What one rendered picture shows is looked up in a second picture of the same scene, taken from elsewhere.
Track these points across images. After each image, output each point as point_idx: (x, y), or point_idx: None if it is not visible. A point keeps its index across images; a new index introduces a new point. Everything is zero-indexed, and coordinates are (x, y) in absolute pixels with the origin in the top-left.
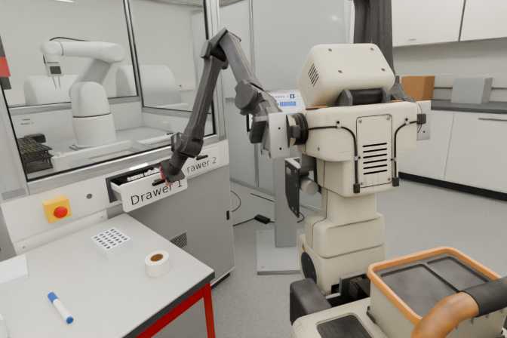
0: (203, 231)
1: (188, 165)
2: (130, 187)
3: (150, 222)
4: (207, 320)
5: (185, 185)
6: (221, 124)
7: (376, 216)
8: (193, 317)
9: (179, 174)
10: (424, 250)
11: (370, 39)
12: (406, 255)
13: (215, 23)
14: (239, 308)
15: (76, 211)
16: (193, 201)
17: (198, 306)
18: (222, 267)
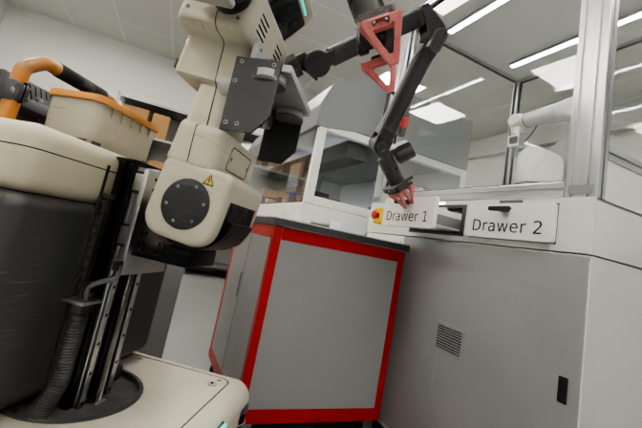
0: (491, 364)
1: (485, 219)
2: (390, 202)
3: (429, 277)
4: (265, 264)
5: (430, 222)
6: (581, 161)
7: (186, 118)
8: (265, 248)
9: (393, 186)
10: (124, 107)
11: None
12: (138, 115)
13: None
14: None
15: (392, 226)
16: (486, 289)
17: (267, 242)
18: None
